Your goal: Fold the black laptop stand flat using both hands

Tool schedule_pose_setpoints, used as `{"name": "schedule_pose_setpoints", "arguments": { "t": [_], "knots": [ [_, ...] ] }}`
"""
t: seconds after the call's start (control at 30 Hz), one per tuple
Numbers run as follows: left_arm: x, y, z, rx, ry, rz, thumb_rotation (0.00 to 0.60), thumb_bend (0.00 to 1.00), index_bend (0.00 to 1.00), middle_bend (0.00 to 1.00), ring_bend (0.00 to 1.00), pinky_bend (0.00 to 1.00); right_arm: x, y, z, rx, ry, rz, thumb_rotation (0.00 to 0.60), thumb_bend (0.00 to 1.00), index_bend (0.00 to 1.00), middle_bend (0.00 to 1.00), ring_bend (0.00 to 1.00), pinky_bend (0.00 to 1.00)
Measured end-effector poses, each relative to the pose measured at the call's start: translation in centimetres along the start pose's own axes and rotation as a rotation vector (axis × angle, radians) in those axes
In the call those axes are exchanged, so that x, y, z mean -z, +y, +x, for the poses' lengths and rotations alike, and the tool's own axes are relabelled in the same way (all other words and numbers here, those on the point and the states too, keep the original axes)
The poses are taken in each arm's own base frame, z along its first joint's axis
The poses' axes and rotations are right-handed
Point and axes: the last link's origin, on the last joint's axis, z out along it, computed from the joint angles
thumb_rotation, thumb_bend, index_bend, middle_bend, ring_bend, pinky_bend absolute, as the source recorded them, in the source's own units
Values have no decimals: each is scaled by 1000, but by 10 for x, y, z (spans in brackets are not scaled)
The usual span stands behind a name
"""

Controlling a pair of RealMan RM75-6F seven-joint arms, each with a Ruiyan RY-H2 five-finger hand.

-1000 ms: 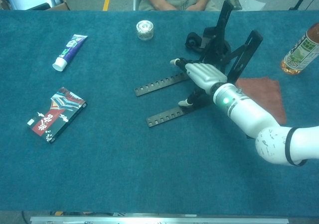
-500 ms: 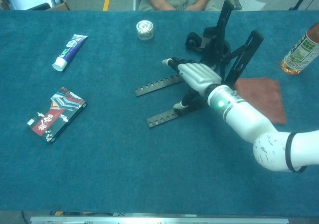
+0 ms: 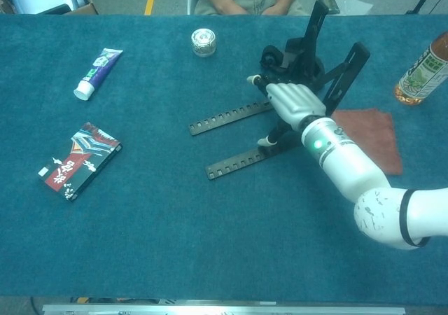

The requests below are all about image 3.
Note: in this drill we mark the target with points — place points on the black red patterned box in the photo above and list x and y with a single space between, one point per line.
78 161

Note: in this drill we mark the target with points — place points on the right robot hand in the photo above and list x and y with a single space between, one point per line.
294 101

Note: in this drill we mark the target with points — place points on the small round glass jar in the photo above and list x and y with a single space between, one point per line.
203 42

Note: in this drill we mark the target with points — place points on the black folding laptop stand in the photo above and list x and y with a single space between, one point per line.
227 115

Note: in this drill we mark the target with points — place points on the amber tea bottle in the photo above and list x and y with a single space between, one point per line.
421 73

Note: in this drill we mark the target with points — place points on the aluminium frame rail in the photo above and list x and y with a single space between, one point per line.
224 309

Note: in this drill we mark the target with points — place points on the purple toothpaste tube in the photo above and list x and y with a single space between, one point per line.
98 71

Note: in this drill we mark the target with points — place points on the black smartphone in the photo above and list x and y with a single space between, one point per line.
334 4

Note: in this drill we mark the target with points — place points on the orange folded cloth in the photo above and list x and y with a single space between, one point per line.
378 133

